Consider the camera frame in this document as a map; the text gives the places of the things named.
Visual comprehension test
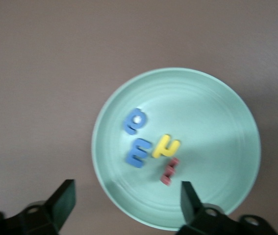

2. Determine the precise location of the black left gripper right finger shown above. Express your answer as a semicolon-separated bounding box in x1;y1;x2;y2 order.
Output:
175;181;276;235

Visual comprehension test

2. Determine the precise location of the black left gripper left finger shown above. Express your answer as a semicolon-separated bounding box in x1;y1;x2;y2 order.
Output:
0;179;77;235

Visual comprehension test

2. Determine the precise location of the pink foam lowercase m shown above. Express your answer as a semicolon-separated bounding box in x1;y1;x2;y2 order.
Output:
160;157;180;186

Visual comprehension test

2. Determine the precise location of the yellow foam lowercase h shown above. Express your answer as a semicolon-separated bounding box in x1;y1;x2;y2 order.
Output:
152;134;180;159

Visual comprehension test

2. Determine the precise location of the blue foam lowercase m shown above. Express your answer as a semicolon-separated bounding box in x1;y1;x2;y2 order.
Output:
125;138;154;169

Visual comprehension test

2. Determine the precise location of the blue foam lowercase a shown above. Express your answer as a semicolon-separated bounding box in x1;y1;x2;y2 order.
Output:
123;108;149;136

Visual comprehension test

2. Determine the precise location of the green plate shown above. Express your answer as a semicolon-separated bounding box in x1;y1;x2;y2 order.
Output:
91;68;261;231

